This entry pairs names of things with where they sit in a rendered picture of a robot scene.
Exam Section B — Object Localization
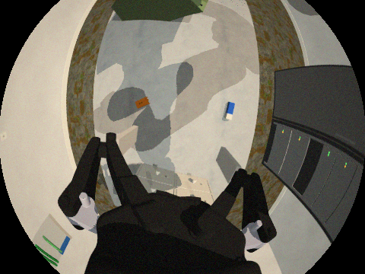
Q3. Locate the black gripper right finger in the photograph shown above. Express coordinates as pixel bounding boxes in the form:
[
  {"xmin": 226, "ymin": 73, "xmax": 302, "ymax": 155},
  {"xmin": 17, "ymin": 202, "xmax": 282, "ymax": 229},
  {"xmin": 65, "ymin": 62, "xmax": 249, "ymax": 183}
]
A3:
[{"xmin": 193, "ymin": 146, "xmax": 277, "ymax": 253}]

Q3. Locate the blue and white eraser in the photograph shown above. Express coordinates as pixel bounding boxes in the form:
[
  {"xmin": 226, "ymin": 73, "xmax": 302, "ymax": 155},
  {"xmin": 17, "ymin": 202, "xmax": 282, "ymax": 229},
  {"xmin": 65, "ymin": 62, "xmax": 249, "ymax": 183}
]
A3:
[{"xmin": 225, "ymin": 102, "xmax": 235, "ymax": 119}]

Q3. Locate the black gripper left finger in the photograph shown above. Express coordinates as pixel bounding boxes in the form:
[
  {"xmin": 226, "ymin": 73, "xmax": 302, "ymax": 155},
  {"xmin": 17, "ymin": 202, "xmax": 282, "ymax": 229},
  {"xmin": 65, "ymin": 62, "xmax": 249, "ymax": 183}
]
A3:
[{"xmin": 58, "ymin": 126, "xmax": 169, "ymax": 234}]

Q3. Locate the orange rectangular block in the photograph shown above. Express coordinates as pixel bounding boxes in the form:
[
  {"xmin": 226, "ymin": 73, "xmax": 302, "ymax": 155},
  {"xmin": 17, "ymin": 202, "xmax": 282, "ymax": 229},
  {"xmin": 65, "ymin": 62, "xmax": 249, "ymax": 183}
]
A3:
[{"xmin": 135, "ymin": 97, "xmax": 150, "ymax": 108}]

